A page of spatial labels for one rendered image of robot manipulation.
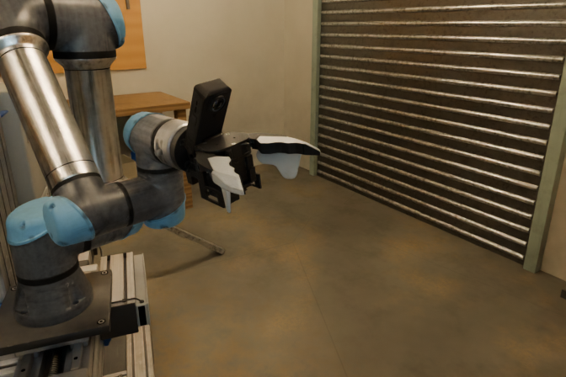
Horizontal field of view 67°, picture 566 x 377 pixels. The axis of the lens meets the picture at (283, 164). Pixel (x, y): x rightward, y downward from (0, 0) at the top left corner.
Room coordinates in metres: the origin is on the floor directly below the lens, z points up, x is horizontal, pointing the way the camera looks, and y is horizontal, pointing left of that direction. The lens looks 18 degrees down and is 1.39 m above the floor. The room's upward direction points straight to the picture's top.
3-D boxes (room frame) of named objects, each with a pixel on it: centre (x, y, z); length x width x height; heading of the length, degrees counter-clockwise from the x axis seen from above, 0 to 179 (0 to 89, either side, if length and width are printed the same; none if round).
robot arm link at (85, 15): (0.88, 0.40, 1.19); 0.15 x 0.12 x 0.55; 136
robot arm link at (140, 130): (0.69, 0.21, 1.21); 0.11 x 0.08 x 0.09; 45
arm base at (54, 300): (0.78, 0.49, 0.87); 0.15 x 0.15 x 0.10
